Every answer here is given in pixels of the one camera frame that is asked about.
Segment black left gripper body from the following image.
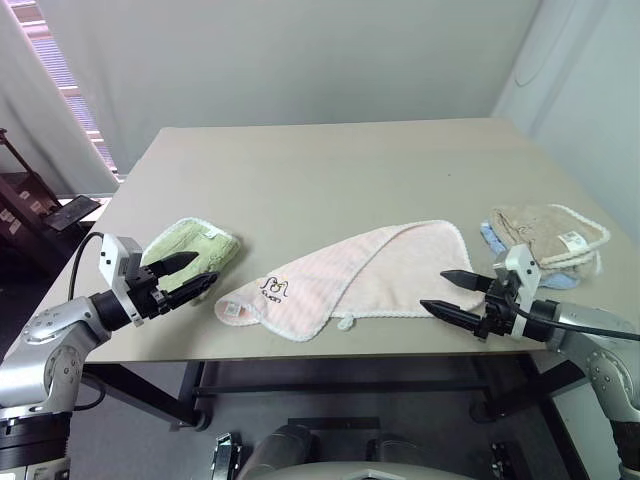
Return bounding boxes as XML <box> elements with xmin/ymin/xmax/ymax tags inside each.
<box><xmin>124</xmin><ymin>264</ymin><xmax>174</xmax><ymax>319</ymax></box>

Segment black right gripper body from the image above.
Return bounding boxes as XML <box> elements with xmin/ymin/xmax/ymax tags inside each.
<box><xmin>474</xmin><ymin>277</ymin><xmax>524</xmax><ymax>342</ymax></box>

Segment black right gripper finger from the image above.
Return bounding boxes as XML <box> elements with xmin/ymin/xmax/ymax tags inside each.
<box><xmin>419</xmin><ymin>300</ymin><xmax>484</xmax><ymax>333</ymax></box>
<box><xmin>439</xmin><ymin>270</ymin><xmax>494</xmax><ymax>293</ymax></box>

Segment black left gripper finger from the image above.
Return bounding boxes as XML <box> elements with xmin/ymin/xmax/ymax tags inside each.
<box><xmin>141</xmin><ymin>252</ymin><xmax>200</xmax><ymax>276</ymax></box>
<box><xmin>164</xmin><ymin>271</ymin><xmax>220</xmax><ymax>309</ymax></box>

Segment pink towel with logo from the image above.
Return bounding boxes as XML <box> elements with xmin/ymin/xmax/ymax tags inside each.
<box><xmin>213</xmin><ymin>218</ymin><xmax>474</xmax><ymax>344</ymax></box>

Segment green folded towel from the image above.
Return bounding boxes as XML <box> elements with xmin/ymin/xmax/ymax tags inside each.
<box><xmin>139</xmin><ymin>217</ymin><xmax>242</xmax><ymax>305</ymax></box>

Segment blue folded towel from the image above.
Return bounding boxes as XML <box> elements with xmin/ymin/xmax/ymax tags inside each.
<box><xmin>479</xmin><ymin>222</ymin><xmax>581</xmax><ymax>291</ymax></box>

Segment beige folded towel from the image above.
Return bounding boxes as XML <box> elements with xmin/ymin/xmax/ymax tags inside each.
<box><xmin>488</xmin><ymin>202</ymin><xmax>611</xmax><ymax>274</ymax></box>

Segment black flat tablet device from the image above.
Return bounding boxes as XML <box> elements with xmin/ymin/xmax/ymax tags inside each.
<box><xmin>43</xmin><ymin>196</ymin><xmax>101</xmax><ymax>232</ymax></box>

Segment dark rounded robot leg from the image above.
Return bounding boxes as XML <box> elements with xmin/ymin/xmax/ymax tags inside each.
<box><xmin>367</xmin><ymin>433</ymin><xmax>441</xmax><ymax>467</ymax></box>
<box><xmin>252</xmin><ymin>423</ymin><xmax>316</xmax><ymax>472</ymax></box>

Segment dark wooden shelf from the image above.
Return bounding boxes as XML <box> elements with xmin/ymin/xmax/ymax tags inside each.
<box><xmin>0</xmin><ymin>127</ymin><xmax>101</xmax><ymax>281</ymax></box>

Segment black flat floor plate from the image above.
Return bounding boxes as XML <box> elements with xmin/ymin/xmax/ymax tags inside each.
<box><xmin>287</xmin><ymin>416</ymin><xmax>381</xmax><ymax>432</ymax></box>

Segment grey robot torso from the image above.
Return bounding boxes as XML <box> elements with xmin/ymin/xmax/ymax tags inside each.
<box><xmin>239</xmin><ymin>460</ymin><xmax>501</xmax><ymax>480</ymax></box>

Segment window blind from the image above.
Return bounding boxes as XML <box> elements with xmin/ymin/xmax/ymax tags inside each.
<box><xmin>9</xmin><ymin>0</ymin><xmax>124</xmax><ymax>184</ymax></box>

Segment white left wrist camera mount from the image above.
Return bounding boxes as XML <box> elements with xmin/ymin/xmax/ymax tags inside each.
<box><xmin>97</xmin><ymin>232</ymin><xmax>146</xmax><ymax>327</ymax></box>

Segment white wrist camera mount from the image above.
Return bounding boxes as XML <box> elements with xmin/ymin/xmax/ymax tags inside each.
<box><xmin>492</xmin><ymin>243</ymin><xmax>543</xmax><ymax>339</ymax></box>
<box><xmin>97</xmin><ymin>232</ymin><xmax>146</xmax><ymax>327</ymax></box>

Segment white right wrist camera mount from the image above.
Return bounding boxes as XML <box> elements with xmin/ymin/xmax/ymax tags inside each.
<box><xmin>492</xmin><ymin>243</ymin><xmax>543</xmax><ymax>339</ymax></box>

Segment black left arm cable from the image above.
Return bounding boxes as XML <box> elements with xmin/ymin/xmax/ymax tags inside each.
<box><xmin>67</xmin><ymin>231</ymin><xmax>107</xmax><ymax>301</ymax></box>

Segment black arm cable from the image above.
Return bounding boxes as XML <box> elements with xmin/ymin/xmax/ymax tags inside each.
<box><xmin>67</xmin><ymin>231</ymin><xmax>107</xmax><ymax>301</ymax></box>
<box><xmin>502</xmin><ymin>284</ymin><xmax>640</xmax><ymax>344</ymax></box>

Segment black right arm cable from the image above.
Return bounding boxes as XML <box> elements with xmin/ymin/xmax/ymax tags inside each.
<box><xmin>502</xmin><ymin>284</ymin><xmax>640</xmax><ymax>344</ymax></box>

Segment black metal table frame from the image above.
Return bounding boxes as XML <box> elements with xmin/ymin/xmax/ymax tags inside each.
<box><xmin>82</xmin><ymin>351</ymin><xmax>591</xmax><ymax>432</ymax></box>

